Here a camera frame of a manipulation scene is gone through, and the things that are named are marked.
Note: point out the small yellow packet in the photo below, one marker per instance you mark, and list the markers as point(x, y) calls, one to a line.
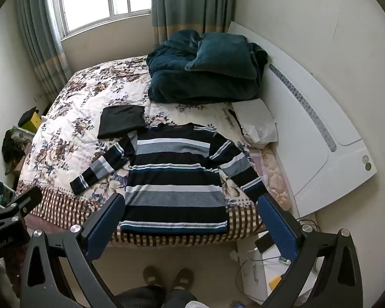
point(275, 283)

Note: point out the white headboard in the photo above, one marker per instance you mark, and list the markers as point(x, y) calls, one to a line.
point(311, 141)

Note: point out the black phone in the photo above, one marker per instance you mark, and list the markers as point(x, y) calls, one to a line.
point(263, 243)

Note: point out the window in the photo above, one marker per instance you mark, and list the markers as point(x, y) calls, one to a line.
point(99, 3)

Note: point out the person's left slipper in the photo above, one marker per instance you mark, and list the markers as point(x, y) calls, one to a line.
point(152, 277)

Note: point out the yellow box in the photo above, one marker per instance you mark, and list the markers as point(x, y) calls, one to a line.
point(32, 123)

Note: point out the floral bed quilt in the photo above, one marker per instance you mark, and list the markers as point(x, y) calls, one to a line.
point(77, 102)

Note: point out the grey-blue curtain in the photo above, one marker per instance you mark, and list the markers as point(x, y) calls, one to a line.
point(41, 38)
point(189, 3)

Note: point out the folded black cloth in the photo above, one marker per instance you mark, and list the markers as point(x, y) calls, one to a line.
point(122, 122)

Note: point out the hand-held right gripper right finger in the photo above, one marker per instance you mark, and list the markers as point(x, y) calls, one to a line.
point(279, 227)

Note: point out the dark clothing pile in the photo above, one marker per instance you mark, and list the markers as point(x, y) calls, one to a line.
point(12, 150)

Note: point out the white nightstand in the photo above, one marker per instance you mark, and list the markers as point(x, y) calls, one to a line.
point(260, 272)

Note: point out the person's right slipper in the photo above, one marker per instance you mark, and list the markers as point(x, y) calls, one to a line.
point(183, 278)

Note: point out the black hat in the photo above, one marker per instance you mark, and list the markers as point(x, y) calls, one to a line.
point(27, 114)

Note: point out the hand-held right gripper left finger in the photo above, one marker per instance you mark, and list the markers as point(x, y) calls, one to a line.
point(106, 223)

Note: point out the teal plush blanket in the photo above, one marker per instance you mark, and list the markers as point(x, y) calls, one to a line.
point(176, 83)

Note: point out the teal plush pillow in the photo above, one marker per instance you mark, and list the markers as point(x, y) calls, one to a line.
point(223, 54)

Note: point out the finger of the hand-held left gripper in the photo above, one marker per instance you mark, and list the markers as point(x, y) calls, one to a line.
point(27, 199)

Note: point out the person's slipper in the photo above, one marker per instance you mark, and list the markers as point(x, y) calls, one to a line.
point(183, 278)
point(152, 277)

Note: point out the striped knit sweater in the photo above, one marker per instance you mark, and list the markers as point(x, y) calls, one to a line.
point(176, 179)

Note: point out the white cloth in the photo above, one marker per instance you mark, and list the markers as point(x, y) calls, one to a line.
point(253, 115)

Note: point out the person's dark trouser legs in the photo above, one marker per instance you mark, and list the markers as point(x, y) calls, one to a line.
point(147, 298)

